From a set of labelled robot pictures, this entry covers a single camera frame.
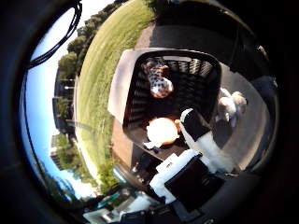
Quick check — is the spotted plush toy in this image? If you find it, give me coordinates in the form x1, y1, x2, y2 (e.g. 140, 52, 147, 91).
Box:
141, 59, 175, 99

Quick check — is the thin black cable loop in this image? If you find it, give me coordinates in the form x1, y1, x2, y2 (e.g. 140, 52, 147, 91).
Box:
27, 1, 83, 69

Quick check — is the orange white plush toy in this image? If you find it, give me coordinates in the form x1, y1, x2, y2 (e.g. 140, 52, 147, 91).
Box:
143, 117, 181, 150

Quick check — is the dark glass building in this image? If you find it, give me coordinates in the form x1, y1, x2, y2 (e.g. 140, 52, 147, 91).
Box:
50, 68, 78, 132

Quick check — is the black plastic lattice basket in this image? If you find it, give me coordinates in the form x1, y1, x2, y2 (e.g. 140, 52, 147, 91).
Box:
121, 49, 222, 161

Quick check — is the white grey plush dog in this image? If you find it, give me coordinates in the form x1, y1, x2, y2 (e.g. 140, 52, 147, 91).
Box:
214, 88, 249, 128

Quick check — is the small dark building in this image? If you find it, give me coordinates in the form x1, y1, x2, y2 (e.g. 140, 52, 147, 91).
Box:
50, 134, 68, 171

